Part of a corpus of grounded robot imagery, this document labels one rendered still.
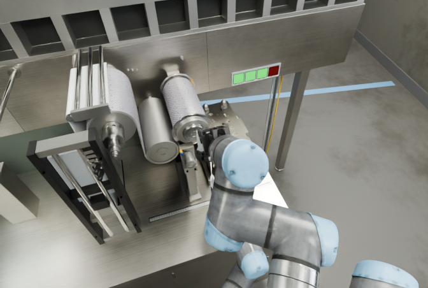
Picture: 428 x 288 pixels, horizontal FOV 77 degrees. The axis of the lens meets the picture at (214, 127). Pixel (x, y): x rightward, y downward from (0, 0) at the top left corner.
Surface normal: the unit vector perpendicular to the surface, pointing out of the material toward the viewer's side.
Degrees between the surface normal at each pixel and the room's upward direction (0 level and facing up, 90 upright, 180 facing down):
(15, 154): 90
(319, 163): 0
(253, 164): 50
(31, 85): 90
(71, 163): 90
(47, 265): 0
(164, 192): 0
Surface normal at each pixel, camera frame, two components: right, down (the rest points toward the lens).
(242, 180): 0.22, 0.06
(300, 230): -0.08, -0.57
